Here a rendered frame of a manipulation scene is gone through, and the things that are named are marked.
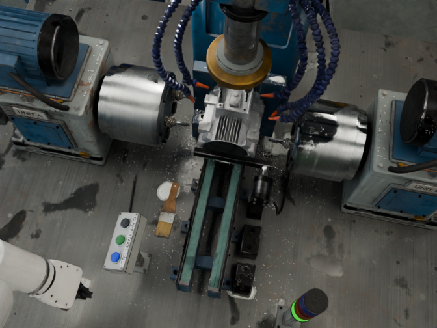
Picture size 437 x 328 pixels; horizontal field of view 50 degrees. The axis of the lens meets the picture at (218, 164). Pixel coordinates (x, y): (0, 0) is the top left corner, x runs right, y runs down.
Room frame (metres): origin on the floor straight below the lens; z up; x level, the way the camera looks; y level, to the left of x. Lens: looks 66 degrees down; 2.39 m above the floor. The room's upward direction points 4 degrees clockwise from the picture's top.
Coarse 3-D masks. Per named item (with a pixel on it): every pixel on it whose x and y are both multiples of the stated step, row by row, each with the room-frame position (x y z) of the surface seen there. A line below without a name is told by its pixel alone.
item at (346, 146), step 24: (312, 120) 0.71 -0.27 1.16; (336, 120) 0.71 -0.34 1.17; (360, 120) 0.73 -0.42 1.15; (288, 144) 0.67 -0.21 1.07; (312, 144) 0.64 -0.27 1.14; (336, 144) 0.64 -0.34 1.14; (360, 144) 0.65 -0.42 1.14; (288, 168) 0.63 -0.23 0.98; (312, 168) 0.60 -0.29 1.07; (336, 168) 0.60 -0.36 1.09
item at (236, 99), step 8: (224, 88) 0.84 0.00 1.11; (224, 96) 0.80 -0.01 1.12; (232, 96) 0.80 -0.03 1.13; (240, 96) 0.80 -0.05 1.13; (248, 96) 0.81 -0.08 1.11; (224, 104) 0.78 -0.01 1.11; (232, 104) 0.77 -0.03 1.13; (240, 104) 0.78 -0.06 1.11; (248, 104) 0.76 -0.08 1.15; (216, 112) 0.74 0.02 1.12; (224, 112) 0.74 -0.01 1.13; (232, 112) 0.74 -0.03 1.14; (240, 112) 0.73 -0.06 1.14; (248, 112) 0.76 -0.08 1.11; (240, 120) 0.73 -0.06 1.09
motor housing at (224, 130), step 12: (204, 120) 0.74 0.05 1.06; (216, 120) 0.73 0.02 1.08; (228, 120) 0.73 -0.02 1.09; (252, 120) 0.75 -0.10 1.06; (216, 132) 0.68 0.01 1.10; (228, 132) 0.69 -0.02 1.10; (240, 132) 0.69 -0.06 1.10; (204, 144) 0.69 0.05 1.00; (216, 144) 0.71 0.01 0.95; (228, 144) 0.72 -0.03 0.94; (240, 144) 0.66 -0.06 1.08; (252, 144) 0.67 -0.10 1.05; (252, 156) 0.65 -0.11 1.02
